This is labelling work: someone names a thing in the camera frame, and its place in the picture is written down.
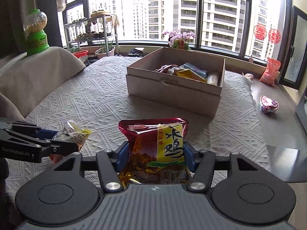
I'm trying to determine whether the red snack packet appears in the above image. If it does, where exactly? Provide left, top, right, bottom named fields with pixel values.
left=156, top=64, right=181, bottom=75

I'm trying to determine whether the metal shelf rack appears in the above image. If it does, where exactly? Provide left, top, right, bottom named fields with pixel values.
left=64, top=10, right=119, bottom=55

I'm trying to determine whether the beige draped sofa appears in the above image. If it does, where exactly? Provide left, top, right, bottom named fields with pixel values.
left=1, top=47, right=85, bottom=122

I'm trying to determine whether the red orange bag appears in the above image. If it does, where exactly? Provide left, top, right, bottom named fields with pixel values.
left=260, top=57, right=281, bottom=86

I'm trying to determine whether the white textured table cloth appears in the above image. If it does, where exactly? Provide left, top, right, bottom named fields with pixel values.
left=4, top=56, right=272, bottom=197

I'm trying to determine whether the green gumball machine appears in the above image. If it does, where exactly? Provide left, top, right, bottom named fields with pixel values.
left=23, top=9, right=50, bottom=56

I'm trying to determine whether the cardboard box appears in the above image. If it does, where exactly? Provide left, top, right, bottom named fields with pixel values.
left=126, top=47, right=225, bottom=118

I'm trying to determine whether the blue white snack bag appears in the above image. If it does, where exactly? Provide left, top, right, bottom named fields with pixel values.
left=180, top=63, right=207, bottom=78

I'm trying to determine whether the green plant white pot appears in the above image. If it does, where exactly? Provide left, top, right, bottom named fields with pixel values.
left=95, top=41, right=115, bottom=59

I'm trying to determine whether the red yellow chicken snack bag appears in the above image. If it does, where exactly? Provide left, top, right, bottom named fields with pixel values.
left=119, top=118, right=191, bottom=187

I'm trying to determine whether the small yellow white packet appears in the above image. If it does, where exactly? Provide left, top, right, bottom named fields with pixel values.
left=52, top=120, right=93, bottom=152

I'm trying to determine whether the pink flower pot plant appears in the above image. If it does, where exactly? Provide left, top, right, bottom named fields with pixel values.
left=162, top=30, right=196, bottom=50

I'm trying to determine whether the clear rice cracker packet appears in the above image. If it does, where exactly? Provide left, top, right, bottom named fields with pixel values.
left=207, top=72, right=220, bottom=86

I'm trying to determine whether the dark picture frame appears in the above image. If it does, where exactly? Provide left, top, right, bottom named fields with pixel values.
left=278, top=6, right=307, bottom=90

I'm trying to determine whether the red paper window decoration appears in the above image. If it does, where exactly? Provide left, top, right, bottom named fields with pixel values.
left=253, top=24, right=267, bottom=40

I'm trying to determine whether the red basin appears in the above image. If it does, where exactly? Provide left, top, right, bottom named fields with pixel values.
left=73, top=50, right=88, bottom=58

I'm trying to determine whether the white red round container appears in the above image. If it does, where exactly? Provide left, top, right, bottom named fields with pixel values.
left=259, top=96, right=279, bottom=114

